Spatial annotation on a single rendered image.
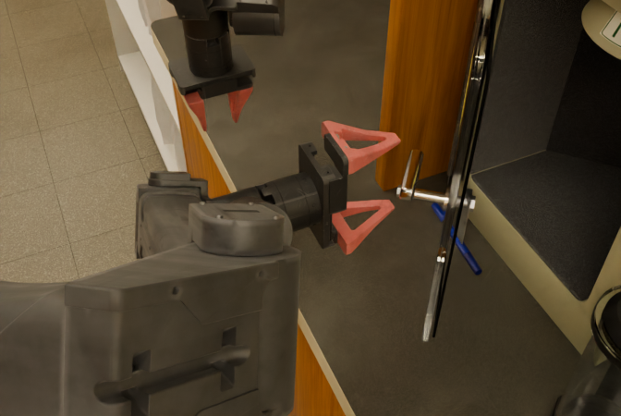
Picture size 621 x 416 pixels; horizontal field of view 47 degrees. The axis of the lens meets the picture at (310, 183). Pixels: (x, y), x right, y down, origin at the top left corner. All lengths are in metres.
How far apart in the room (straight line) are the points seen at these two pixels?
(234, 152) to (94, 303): 0.95
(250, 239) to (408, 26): 0.66
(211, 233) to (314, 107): 0.97
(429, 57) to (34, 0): 2.90
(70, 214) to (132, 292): 2.26
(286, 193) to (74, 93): 2.36
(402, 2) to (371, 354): 0.45
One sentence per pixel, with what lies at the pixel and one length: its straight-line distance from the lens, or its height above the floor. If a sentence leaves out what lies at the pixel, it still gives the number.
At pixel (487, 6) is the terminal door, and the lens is 0.70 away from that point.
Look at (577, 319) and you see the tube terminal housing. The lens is 0.97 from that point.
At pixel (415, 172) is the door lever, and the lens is 0.78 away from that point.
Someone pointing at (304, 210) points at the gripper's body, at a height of 1.21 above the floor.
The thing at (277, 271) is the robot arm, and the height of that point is 1.49.
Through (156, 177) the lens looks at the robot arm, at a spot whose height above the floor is 1.26.
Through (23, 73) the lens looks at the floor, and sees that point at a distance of 3.22.
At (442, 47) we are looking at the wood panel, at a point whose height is 1.19.
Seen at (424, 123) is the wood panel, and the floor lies 1.06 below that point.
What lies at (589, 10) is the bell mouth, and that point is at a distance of 0.85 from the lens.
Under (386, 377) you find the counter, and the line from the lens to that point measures 0.93.
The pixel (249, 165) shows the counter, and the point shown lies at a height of 0.94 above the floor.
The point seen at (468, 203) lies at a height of 1.21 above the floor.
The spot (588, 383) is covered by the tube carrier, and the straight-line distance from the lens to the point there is 0.80.
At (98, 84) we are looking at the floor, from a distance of 3.05.
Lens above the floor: 1.73
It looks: 44 degrees down
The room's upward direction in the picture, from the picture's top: straight up
